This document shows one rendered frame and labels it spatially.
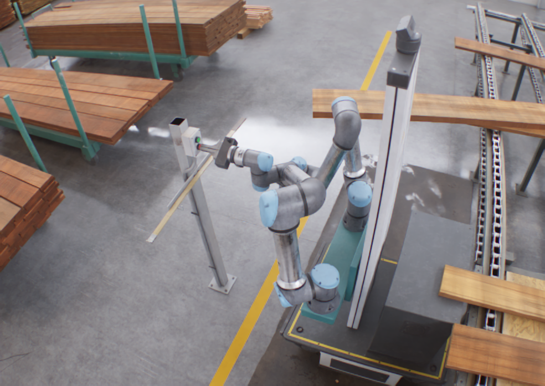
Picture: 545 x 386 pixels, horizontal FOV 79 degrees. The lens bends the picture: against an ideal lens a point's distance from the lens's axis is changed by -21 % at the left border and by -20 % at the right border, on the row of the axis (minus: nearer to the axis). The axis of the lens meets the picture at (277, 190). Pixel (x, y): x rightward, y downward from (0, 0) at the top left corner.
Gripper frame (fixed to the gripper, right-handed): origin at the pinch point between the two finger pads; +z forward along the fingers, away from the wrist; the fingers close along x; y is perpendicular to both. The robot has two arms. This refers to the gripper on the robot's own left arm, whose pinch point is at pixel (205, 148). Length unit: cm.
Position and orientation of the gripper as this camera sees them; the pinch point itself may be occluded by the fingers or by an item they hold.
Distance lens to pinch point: 180.2
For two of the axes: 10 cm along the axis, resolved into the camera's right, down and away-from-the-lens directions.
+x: -3.2, 9.2, -2.4
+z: -9.2, -2.4, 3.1
